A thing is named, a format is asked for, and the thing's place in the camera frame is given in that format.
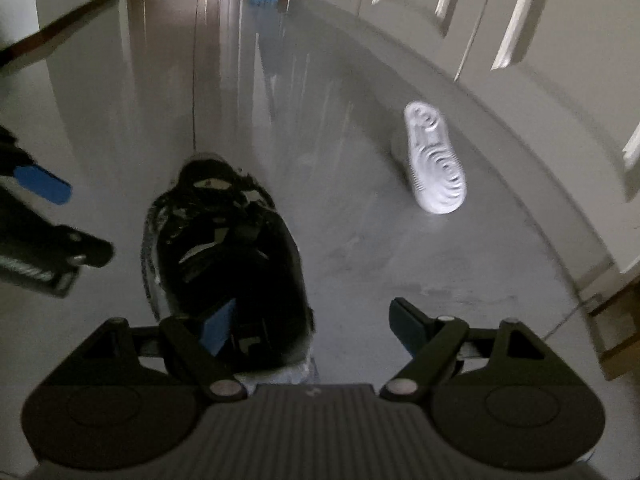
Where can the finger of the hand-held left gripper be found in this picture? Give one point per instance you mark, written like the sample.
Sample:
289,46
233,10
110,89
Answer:
42,183
60,245

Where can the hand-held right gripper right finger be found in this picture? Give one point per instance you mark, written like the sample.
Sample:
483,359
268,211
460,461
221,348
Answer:
405,321

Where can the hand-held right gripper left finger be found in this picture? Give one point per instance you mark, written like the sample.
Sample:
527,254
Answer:
220,329

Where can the black sneaker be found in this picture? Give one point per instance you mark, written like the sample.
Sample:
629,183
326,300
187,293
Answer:
240,240

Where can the white sneaker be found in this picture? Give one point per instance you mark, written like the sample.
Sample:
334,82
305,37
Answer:
435,160

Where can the white panelled cabinet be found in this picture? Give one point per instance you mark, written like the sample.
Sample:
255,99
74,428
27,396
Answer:
550,110

